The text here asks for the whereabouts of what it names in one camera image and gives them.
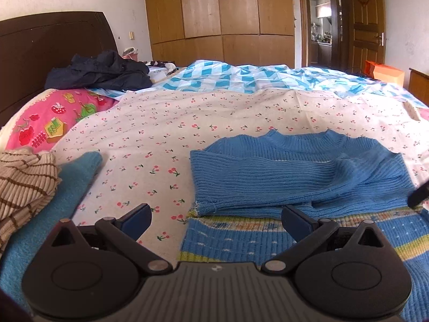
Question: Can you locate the teal fleece cloth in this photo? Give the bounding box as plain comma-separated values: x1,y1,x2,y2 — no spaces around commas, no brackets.
0,151,103,296

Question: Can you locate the beige brown-striped knit garment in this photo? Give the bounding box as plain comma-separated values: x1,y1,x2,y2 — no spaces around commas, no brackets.
0,148,62,255

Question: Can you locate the dark wooden headboard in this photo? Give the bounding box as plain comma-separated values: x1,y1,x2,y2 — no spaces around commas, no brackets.
0,11,119,128

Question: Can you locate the wooden door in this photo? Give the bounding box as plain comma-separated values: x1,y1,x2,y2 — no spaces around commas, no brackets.
340,0,386,74

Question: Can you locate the wooden door frame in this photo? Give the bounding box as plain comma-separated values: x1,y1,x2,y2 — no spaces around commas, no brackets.
299,0,346,69

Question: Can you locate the blue striped knit sweater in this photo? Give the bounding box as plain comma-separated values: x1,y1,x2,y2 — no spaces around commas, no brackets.
177,204,429,322

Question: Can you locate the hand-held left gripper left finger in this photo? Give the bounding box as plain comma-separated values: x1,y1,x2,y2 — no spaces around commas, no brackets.
50,203,173,274

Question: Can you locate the dark navy clothes pile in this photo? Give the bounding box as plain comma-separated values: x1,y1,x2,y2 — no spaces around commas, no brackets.
45,50,153,91

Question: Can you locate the cherry print bed sheet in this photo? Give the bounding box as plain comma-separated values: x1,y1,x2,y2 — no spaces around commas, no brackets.
50,87,429,262

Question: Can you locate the blue ribbed sweater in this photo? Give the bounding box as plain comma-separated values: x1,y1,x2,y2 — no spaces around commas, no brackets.
189,129,416,218

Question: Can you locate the wooden desk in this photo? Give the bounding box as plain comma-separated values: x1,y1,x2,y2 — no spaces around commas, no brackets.
409,68,429,108

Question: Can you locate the orange box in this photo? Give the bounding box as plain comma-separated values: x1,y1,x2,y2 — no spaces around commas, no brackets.
365,60,405,86

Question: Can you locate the blue white checkered quilt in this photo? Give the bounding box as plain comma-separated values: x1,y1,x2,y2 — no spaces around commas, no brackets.
85,60,429,108

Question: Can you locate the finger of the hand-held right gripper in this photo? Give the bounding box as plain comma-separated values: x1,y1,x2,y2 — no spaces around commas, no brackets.
407,182,429,209

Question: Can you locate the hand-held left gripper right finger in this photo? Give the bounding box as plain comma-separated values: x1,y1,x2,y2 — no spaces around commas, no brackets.
261,204,384,274

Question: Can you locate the wooden wardrobe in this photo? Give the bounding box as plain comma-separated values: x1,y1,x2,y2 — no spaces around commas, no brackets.
143,0,295,69

